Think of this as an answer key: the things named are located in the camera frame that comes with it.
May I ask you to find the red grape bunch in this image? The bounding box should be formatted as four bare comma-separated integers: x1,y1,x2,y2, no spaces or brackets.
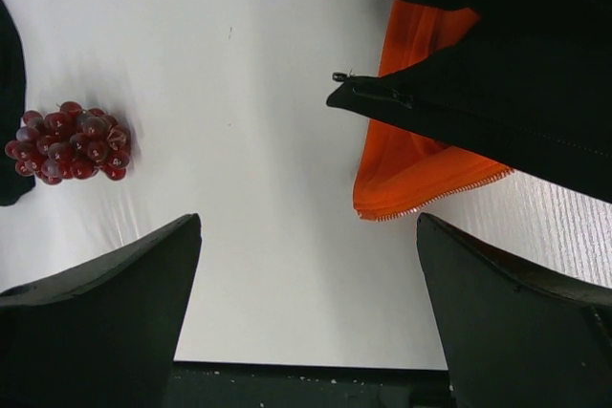
4,101,132,185

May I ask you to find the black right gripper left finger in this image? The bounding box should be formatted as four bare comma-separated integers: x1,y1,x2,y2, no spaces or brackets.
1,214,202,407

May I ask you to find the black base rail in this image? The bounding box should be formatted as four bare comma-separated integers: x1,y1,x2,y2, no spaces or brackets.
164,362,457,408

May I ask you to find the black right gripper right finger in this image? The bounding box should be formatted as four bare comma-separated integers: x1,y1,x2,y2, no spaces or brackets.
417,213,611,407

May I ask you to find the orange cloth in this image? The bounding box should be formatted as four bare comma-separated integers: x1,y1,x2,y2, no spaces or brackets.
353,0,513,222

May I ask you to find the black cloth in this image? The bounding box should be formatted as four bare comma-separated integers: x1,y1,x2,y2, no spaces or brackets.
11,0,611,201

